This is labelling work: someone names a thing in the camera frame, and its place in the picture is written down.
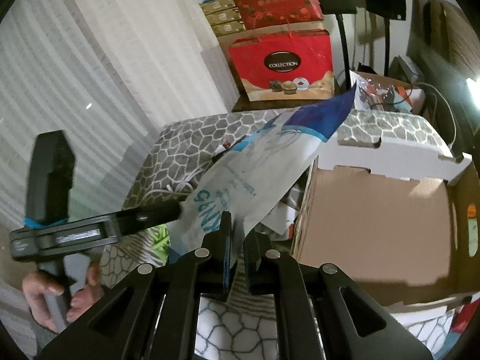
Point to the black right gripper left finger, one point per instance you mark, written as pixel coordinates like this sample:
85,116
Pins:
216,274

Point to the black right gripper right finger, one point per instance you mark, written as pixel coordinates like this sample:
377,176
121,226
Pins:
258,266

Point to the white blue mask bag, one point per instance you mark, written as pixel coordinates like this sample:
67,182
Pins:
252,177

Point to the cardboard box with white outside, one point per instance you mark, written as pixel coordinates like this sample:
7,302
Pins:
394,216

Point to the person's left hand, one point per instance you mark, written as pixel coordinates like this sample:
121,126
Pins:
37,285

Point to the red Collection gift bag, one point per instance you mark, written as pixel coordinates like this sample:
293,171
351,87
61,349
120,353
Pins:
285,66

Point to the clear bag with clutter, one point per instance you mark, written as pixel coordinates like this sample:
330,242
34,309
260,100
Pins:
380,93

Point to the gold boxes stack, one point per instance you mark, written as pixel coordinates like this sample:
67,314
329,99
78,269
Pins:
223,16

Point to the dark brown bedside cabinet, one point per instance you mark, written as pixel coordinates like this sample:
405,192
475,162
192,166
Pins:
445,47

